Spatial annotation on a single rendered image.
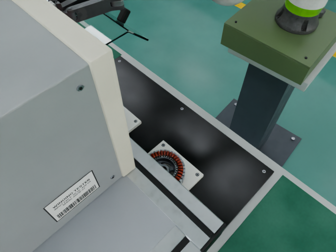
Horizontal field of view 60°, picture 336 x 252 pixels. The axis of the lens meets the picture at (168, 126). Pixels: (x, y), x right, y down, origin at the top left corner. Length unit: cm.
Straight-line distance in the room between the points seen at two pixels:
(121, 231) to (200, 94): 165
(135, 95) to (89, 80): 69
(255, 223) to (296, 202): 12
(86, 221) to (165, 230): 10
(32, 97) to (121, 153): 15
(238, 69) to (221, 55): 18
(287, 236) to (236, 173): 19
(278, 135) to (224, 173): 110
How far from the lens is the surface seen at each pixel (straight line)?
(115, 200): 39
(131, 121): 86
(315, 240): 82
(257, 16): 117
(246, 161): 82
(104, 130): 30
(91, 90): 25
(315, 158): 188
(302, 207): 84
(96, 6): 54
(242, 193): 78
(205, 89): 200
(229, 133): 89
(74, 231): 39
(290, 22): 113
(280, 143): 183
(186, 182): 76
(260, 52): 108
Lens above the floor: 147
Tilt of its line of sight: 55 degrees down
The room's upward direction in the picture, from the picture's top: straight up
